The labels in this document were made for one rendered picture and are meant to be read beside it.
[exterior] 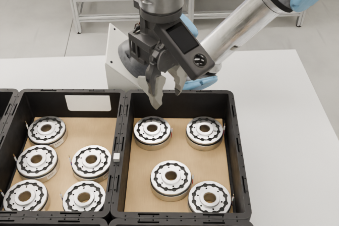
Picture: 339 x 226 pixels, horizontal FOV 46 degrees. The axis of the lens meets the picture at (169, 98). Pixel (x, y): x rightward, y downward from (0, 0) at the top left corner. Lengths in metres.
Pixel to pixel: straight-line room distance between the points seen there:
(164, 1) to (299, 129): 0.86
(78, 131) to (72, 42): 1.86
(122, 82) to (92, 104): 0.14
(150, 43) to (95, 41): 2.27
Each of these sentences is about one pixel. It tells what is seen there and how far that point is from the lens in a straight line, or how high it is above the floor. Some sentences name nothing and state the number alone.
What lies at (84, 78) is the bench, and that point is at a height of 0.70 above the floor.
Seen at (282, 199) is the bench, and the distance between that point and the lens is 1.20.
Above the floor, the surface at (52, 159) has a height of 0.86.
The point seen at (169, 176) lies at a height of 0.84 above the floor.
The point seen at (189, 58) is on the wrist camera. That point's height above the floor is 1.28.
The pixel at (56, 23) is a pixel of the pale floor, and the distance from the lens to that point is 3.22.
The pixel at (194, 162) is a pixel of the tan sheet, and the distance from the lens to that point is 1.07.
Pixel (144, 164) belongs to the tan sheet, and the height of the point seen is 0.83.
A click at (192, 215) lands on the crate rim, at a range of 0.87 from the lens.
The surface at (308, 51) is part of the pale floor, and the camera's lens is 2.98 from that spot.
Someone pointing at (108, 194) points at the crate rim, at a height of 0.93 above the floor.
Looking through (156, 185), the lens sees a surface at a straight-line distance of 0.99.
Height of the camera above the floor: 1.68
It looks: 44 degrees down
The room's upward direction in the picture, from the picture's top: straight up
